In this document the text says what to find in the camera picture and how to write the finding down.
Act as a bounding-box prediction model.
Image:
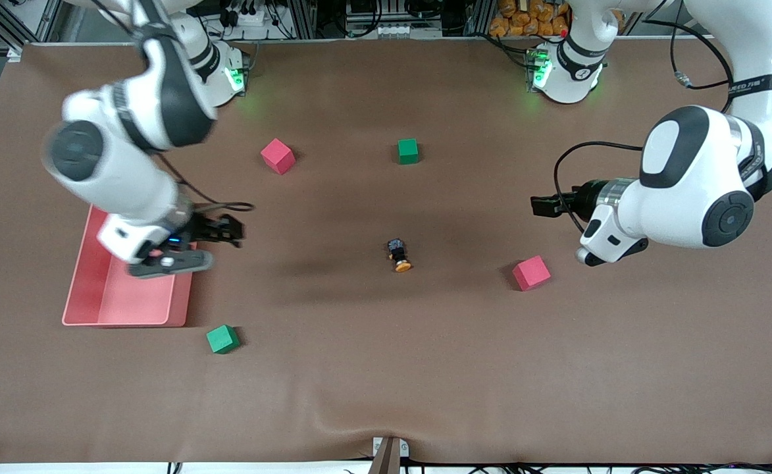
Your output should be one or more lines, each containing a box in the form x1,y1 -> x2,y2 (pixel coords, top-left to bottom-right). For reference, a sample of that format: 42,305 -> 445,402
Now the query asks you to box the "orange capped black button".
388,238 -> 413,273

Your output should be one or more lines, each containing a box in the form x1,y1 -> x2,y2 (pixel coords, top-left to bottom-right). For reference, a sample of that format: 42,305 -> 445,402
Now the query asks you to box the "pink foam cube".
260,138 -> 296,176
512,255 -> 552,292

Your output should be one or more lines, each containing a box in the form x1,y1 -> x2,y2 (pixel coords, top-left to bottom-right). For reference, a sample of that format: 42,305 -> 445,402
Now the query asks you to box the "pink plastic tray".
62,204 -> 195,328

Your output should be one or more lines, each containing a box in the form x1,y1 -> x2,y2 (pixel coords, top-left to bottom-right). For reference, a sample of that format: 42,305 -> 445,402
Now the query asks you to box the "pile of orange objects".
489,0 -> 571,38

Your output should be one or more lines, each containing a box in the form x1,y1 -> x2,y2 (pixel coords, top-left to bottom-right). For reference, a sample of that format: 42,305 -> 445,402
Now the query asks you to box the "brown table cloth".
0,36 -> 772,465

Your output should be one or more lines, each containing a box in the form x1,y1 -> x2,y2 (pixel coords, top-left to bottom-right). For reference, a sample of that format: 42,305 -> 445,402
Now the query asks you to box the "white power strip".
205,0 -> 276,27

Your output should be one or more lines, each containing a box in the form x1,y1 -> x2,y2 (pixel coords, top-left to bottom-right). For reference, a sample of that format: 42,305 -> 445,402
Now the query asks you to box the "white connector row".
346,23 -> 443,39

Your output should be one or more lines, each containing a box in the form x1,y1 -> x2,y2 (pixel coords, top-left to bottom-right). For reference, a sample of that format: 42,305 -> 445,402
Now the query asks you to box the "black electronics box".
346,0 -> 446,26

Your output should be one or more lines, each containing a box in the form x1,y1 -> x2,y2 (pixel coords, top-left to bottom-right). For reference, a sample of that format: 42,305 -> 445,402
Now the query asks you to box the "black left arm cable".
553,0 -> 735,234

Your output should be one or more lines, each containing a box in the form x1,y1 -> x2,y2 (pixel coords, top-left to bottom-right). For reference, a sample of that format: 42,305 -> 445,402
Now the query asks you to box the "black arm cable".
90,0 -> 255,215
553,0 -> 735,234

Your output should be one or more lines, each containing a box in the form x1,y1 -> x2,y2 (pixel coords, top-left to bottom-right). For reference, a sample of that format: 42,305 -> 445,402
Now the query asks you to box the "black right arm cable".
90,0 -> 255,215

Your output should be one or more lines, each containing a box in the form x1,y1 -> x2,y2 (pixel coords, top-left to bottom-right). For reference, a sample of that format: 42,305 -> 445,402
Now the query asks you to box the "black base cable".
480,33 -> 532,70

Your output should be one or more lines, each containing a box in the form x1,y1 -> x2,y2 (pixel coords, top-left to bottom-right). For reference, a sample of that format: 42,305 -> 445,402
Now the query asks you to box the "aluminium frame post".
465,0 -> 495,37
290,0 -> 317,39

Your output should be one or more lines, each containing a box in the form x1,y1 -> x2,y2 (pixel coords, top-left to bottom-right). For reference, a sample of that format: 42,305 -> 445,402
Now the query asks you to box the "aluminium corner frame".
0,0 -> 64,63

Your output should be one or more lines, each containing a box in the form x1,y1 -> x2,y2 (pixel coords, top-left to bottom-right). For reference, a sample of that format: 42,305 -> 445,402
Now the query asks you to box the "grey camera post bracket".
368,436 -> 410,474

